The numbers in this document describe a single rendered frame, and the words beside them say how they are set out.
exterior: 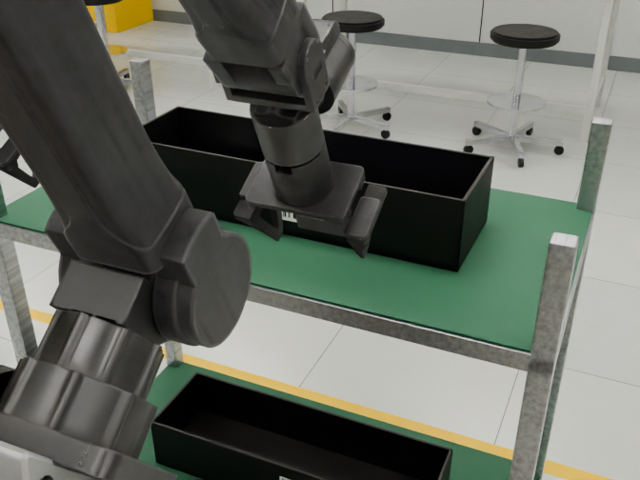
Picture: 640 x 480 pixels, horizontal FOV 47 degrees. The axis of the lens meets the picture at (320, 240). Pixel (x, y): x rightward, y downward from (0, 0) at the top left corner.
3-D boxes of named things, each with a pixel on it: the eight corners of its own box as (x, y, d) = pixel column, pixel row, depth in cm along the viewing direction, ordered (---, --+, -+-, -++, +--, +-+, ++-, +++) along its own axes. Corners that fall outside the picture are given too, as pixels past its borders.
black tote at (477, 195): (126, 199, 125) (116, 136, 120) (183, 163, 139) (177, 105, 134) (457, 272, 105) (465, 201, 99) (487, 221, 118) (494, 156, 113)
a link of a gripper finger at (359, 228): (330, 219, 81) (316, 161, 73) (394, 231, 78) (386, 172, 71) (309, 270, 77) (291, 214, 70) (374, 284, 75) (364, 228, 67)
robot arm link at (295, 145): (235, 113, 61) (298, 123, 59) (268, 58, 65) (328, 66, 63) (254, 169, 67) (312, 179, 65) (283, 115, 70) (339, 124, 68)
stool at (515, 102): (454, 132, 420) (465, 20, 389) (549, 133, 419) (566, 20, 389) (469, 169, 376) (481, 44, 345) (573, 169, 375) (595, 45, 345)
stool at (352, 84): (324, 110, 455) (324, 4, 425) (407, 121, 436) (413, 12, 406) (288, 136, 415) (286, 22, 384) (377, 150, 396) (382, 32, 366)
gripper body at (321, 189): (272, 163, 76) (255, 110, 70) (368, 179, 72) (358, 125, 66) (248, 212, 72) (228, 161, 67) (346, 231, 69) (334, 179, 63)
